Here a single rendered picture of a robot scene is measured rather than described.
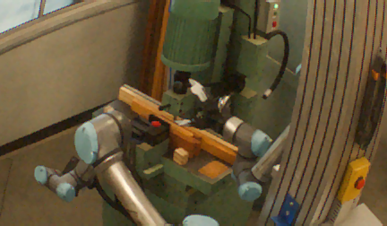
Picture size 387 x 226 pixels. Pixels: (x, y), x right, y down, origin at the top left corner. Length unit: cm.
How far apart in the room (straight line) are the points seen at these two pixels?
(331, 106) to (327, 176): 20
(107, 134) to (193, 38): 64
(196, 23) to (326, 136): 95
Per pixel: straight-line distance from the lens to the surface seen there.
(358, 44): 173
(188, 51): 274
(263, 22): 292
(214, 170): 279
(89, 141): 219
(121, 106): 311
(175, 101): 287
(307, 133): 199
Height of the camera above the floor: 248
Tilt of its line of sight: 30 degrees down
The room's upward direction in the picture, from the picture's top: 10 degrees clockwise
